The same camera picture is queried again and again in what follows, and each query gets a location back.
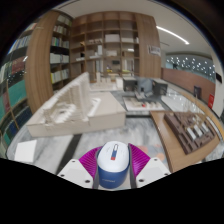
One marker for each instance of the wooden shelf unit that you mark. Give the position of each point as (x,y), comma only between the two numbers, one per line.
(110,43)

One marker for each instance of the group of small ceiling lights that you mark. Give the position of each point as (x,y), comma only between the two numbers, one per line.
(190,65)

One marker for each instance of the long ceiling light strip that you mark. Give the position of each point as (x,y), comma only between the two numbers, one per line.
(172,34)

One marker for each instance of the white layered architectural model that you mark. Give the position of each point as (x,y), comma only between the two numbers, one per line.
(100,113)

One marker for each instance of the brown architectural model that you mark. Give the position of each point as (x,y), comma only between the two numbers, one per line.
(190,131)

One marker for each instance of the dark grey building model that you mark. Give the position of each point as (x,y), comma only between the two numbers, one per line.
(146,86)

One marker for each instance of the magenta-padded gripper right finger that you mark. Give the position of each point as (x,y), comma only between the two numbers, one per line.
(153,171)

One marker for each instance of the curved wooden base board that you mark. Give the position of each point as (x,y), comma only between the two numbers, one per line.
(170,146)

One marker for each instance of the white and blue computer mouse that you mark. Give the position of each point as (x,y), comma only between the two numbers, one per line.
(113,166)

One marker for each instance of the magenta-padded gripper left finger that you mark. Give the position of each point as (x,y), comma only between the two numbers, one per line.
(71,173)

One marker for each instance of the low white architectural model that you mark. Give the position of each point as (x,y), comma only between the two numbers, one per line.
(143,105)

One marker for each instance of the white paper sheet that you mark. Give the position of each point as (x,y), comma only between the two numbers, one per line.
(26,151)

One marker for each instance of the grey printed mouse pad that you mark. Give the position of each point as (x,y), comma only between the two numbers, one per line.
(156,151)

